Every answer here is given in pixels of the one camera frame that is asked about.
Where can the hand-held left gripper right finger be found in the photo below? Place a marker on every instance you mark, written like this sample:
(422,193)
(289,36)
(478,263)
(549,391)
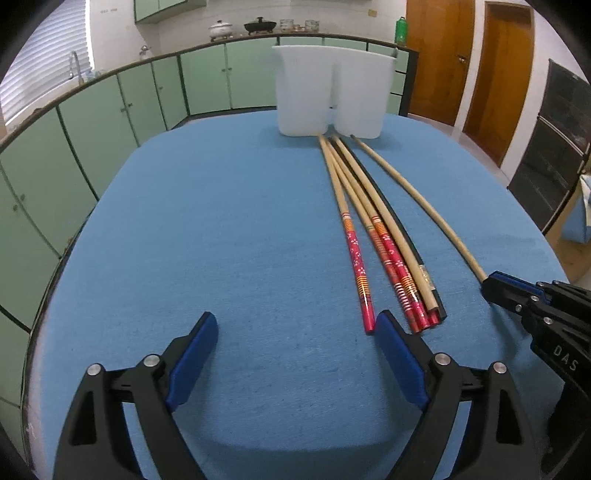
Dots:
(397,355)

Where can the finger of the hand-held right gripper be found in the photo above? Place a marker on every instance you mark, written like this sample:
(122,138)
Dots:
(512,280)
(501,295)

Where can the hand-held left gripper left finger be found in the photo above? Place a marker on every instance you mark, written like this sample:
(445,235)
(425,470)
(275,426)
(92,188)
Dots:
(194,355)

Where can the plain bamboo chopstick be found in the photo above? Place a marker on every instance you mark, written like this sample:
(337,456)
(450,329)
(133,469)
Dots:
(434,213)
(427,295)

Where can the white two-compartment utensil holder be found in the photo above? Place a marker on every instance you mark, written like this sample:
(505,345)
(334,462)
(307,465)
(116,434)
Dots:
(304,92)

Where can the blue cloth cover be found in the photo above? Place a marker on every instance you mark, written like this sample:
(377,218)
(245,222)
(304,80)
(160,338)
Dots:
(579,217)

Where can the blue tablecloth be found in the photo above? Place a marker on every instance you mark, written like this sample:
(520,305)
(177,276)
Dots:
(207,230)

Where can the black glass-front cabinet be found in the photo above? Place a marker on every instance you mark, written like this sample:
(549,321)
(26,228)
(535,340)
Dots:
(549,147)

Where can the wooden door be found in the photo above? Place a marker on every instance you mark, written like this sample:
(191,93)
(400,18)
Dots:
(501,83)
(438,60)

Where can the green base cabinets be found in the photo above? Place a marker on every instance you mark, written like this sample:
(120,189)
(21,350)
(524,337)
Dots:
(92,129)

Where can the green plastic bottle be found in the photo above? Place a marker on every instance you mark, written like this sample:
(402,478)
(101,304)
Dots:
(402,31)

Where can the metal sink faucet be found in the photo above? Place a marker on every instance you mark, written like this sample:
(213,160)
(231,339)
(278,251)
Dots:
(73,60)

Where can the glass jar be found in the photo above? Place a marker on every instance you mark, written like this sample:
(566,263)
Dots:
(312,25)
(287,25)

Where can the white lidded pot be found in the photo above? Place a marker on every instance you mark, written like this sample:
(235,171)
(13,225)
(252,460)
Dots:
(220,30)

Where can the white window blinds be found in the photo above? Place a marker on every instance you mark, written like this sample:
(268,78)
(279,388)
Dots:
(46,55)

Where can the small metal wall tap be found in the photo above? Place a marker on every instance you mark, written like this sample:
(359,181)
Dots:
(145,50)

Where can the green wall cabinets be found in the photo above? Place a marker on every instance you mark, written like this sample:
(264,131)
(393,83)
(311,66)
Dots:
(152,7)

